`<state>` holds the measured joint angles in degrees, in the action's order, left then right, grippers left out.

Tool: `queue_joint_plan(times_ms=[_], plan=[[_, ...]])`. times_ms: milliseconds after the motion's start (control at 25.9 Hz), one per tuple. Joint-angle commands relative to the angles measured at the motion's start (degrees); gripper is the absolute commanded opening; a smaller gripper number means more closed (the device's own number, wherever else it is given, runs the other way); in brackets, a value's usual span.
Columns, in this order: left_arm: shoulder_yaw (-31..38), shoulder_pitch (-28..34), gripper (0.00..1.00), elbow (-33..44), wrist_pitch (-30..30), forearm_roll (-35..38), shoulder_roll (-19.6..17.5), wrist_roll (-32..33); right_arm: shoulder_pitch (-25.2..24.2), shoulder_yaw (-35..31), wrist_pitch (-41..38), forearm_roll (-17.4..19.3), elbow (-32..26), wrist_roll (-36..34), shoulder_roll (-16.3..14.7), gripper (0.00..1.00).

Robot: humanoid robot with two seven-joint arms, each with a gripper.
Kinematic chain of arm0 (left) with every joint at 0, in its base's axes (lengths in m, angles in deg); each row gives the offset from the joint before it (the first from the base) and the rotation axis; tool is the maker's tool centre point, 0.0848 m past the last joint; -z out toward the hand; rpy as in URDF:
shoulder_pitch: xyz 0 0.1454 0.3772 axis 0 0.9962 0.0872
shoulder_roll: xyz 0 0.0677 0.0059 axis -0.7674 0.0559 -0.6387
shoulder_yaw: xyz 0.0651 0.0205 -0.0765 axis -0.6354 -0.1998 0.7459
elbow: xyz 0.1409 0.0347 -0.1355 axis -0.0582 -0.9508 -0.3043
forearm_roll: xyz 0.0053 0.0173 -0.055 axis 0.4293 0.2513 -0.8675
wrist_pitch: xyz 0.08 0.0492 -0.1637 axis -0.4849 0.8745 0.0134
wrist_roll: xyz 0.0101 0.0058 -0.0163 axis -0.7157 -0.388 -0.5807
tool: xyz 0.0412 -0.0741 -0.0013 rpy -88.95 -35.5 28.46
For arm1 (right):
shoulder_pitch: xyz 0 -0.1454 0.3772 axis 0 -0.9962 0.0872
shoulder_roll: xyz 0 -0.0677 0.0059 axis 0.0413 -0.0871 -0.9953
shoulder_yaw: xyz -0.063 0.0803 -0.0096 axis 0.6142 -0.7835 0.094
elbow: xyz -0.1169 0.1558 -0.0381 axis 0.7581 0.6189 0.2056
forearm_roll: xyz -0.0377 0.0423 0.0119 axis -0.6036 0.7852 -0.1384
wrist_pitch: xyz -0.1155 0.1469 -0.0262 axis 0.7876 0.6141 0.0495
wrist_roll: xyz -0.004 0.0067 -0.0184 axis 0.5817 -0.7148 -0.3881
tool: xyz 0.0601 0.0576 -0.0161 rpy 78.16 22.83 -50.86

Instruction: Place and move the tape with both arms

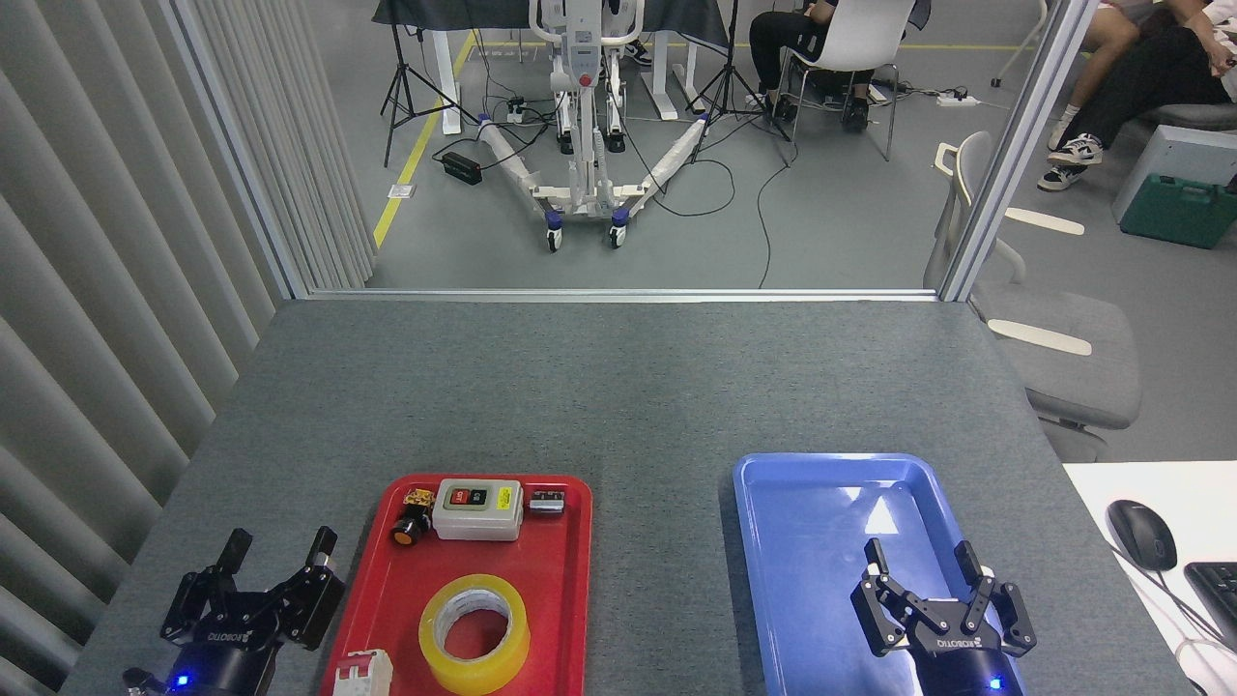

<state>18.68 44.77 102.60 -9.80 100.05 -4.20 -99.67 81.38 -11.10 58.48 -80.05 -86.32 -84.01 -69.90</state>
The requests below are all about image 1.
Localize black computer mouse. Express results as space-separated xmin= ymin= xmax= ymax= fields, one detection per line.
xmin=1107 ymin=499 xmax=1179 ymax=572

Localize silver frame rail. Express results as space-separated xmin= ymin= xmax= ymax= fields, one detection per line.
xmin=307 ymin=287 xmax=943 ymax=303

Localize yellow tape roll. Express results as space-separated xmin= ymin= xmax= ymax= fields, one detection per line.
xmin=418 ymin=574 xmax=532 ymax=696

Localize white stand on wheels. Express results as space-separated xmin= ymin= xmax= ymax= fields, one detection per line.
xmin=474 ymin=0 xmax=716 ymax=252

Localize silver frame post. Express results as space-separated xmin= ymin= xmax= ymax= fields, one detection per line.
xmin=159 ymin=0 xmax=315 ymax=301
xmin=935 ymin=0 xmax=1103 ymax=303

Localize black tripod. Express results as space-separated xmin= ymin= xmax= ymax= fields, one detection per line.
xmin=688 ymin=0 xmax=793 ymax=165
xmin=380 ymin=24 xmax=481 ymax=167

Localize red plastic tray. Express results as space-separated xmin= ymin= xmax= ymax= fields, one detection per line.
xmin=319 ymin=473 xmax=593 ymax=696

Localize black keyboard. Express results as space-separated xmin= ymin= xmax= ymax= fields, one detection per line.
xmin=1184 ymin=562 xmax=1237 ymax=651

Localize green plastic case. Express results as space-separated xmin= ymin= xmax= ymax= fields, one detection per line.
xmin=1120 ymin=172 xmax=1237 ymax=250

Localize yellow black push button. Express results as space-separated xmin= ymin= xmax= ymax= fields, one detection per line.
xmin=391 ymin=488 xmax=436 ymax=549

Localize grey vertical blinds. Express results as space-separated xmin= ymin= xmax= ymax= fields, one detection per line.
xmin=0 ymin=0 xmax=378 ymax=696

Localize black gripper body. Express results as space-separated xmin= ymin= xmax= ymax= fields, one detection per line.
xmin=166 ymin=592 xmax=284 ymax=696
xmin=904 ymin=597 xmax=1025 ymax=696

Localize person in black trousers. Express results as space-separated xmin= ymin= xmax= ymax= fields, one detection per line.
xmin=1037 ymin=0 xmax=1237 ymax=192

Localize white shell chair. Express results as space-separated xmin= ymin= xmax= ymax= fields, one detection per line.
xmin=778 ymin=0 xmax=917 ymax=162

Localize person on white chair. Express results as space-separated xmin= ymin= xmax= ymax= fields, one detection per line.
xmin=749 ymin=0 xmax=934 ymax=131

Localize blue plastic tray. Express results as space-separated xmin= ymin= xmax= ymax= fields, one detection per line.
xmin=733 ymin=452 xmax=1027 ymax=696

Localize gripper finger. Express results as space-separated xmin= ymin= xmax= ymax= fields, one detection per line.
xmin=955 ymin=541 xmax=1037 ymax=656
xmin=160 ymin=529 xmax=254 ymax=647
xmin=850 ymin=538 xmax=914 ymax=658
xmin=273 ymin=527 xmax=346 ymax=651

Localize person with bare leg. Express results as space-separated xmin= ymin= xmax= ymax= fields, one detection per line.
xmin=1047 ymin=0 xmax=1190 ymax=151

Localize grey metal box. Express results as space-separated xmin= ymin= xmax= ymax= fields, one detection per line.
xmin=1111 ymin=124 xmax=1237 ymax=223

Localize white side desk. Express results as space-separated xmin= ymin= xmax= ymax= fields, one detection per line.
xmin=1063 ymin=461 xmax=1237 ymax=696

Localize grey push button box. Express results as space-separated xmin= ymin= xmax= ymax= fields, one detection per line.
xmin=431 ymin=478 xmax=525 ymax=542

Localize grey padded chair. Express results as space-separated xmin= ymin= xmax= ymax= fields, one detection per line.
xmin=923 ymin=130 xmax=1143 ymax=463

